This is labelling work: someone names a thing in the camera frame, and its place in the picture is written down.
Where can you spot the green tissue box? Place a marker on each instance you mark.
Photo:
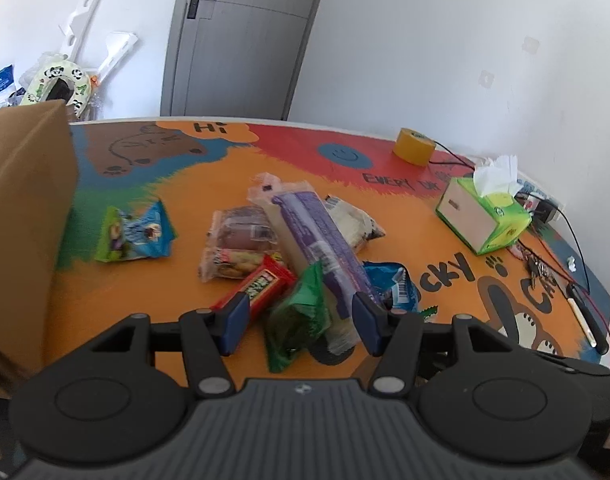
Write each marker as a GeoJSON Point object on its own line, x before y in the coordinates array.
{"type": "Point", "coordinates": [482, 215]}

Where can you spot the clear cookie packet orange label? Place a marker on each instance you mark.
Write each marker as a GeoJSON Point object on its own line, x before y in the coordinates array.
{"type": "Point", "coordinates": [230, 262]}

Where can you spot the brown cardboard box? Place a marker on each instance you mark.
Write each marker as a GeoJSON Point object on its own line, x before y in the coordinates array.
{"type": "Point", "coordinates": [25, 220]}

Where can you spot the brown bread packet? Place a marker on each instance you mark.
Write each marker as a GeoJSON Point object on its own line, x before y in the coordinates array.
{"type": "Point", "coordinates": [242, 227]}

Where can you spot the black charger plug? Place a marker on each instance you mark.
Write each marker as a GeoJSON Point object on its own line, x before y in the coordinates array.
{"type": "Point", "coordinates": [547, 210]}

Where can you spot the bunch of keys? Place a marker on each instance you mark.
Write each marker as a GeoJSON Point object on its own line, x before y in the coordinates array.
{"type": "Point", "coordinates": [535, 270]}

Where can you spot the long white board with holes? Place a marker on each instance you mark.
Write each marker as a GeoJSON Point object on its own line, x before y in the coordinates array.
{"type": "Point", "coordinates": [85, 10]}

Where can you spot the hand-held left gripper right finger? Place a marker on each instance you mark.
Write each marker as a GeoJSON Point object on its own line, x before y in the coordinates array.
{"type": "Point", "coordinates": [365, 320]}

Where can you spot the short white board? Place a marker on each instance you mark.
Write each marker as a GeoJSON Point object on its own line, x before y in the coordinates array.
{"type": "Point", "coordinates": [116, 52]}

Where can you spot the black pen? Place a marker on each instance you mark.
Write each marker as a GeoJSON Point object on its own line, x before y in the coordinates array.
{"type": "Point", "coordinates": [597, 330]}

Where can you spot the white pen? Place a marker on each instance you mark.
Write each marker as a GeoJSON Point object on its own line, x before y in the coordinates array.
{"type": "Point", "coordinates": [582, 322]}

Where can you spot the long purple snack packet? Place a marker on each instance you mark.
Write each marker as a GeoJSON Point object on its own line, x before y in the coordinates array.
{"type": "Point", "coordinates": [310, 240]}

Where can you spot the colourful printed table mat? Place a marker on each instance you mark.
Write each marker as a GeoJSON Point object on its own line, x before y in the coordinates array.
{"type": "Point", "coordinates": [195, 195]}

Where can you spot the yellow tape roll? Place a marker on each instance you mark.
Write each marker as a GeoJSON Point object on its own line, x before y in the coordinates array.
{"type": "Point", "coordinates": [414, 146]}

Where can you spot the white rice cake packet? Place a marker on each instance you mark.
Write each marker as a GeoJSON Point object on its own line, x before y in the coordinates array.
{"type": "Point", "coordinates": [352, 222]}

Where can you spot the red snack bar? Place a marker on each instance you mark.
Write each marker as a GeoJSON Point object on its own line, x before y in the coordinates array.
{"type": "Point", "coordinates": [262, 282]}

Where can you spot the green purple snack packet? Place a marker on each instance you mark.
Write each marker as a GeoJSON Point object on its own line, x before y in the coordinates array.
{"type": "Point", "coordinates": [110, 237]}

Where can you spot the grey door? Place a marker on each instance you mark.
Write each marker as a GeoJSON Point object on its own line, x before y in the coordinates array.
{"type": "Point", "coordinates": [245, 45]}

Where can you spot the small green wrapper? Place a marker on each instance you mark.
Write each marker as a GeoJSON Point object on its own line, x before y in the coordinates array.
{"type": "Point", "coordinates": [427, 314]}

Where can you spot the blue white snack packet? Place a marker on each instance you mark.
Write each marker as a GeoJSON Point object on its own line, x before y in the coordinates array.
{"type": "Point", "coordinates": [392, 285]}

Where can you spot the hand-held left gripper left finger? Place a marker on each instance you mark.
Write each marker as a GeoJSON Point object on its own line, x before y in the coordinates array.
{"type": "Point", "coordinates": [235, 322]}

